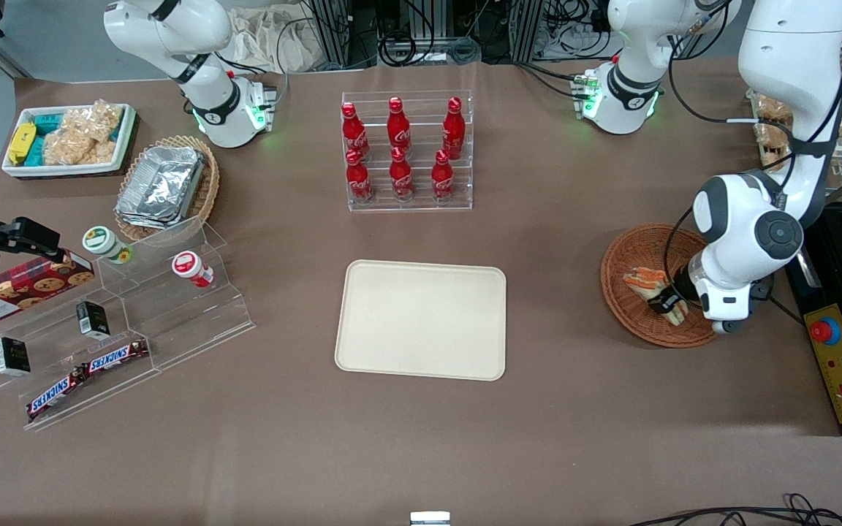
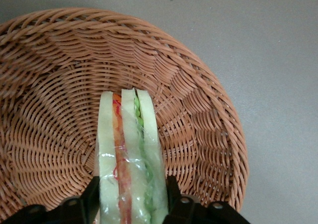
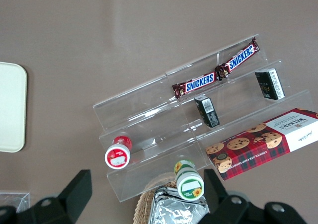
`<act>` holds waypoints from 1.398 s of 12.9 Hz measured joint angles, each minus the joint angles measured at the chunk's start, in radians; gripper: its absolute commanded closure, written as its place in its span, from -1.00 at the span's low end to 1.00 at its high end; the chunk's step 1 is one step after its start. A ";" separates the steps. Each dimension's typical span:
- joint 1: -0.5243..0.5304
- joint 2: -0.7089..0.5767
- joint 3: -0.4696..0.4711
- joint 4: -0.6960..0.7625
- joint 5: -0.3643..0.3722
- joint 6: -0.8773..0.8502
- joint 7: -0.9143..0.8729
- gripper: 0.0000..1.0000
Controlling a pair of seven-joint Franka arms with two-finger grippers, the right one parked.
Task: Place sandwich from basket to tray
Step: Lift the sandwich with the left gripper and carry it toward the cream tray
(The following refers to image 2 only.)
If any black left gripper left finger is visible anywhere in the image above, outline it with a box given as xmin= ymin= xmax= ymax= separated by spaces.
xmin=61 ymin=176 xmax=100 ymax=224

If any brown round wicker basket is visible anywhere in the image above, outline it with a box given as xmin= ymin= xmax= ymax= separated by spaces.
xmin=0 ymin=7 xmax=250 ymax=224

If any triangle sandwich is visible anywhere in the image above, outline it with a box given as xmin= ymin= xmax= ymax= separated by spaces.
xmin=95 ymin=87 xmax=169 ymax=224

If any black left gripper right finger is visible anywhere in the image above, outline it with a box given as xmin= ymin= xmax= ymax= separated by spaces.
xmin=165 ymin=175 xmax=198 ymax=224

